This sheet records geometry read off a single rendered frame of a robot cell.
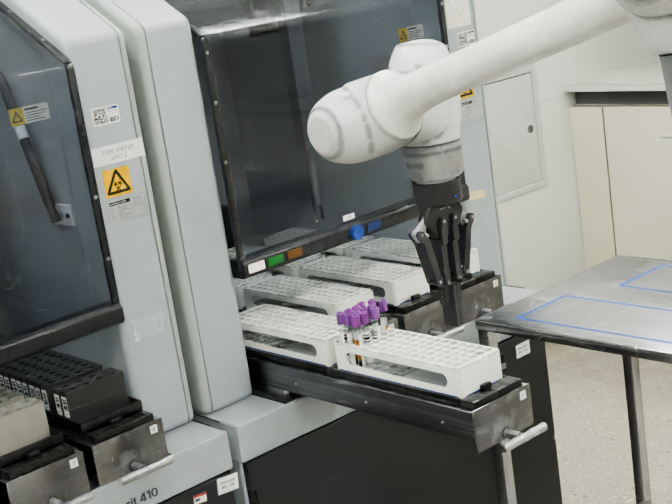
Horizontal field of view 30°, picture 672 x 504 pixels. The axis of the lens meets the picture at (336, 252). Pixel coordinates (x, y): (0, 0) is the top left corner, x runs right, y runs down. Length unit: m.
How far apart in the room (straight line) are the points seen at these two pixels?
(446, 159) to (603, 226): 2.88
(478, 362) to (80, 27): 0.85
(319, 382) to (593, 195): 2.67
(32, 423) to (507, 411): 0.76
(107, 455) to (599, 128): 2.94
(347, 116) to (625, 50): 3.33
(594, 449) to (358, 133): 2.17
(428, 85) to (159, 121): 0.62
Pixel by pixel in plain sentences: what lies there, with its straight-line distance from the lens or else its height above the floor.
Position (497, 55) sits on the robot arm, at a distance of 1.69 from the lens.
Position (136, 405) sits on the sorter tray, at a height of 0.83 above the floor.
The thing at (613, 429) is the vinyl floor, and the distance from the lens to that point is 3.88.
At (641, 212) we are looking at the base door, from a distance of 4.63.
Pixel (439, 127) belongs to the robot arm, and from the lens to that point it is 1.87.
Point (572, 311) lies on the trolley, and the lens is 2.31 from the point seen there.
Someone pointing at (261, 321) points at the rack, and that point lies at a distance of 2.35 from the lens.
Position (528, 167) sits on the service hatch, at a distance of 4.55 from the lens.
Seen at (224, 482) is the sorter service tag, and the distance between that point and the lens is 2.23.
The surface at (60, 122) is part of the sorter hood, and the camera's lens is 2.06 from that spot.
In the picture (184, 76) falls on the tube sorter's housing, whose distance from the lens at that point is 2.20.
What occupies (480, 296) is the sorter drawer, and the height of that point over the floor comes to 0.78.
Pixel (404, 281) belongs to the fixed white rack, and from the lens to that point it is 2.49.
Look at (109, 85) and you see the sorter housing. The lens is 2.12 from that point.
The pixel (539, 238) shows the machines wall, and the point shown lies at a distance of 4.63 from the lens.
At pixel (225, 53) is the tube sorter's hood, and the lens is 2.24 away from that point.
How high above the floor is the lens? 1.53
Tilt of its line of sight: 14 degrees down
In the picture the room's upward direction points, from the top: 9 degrees counter-clockwise
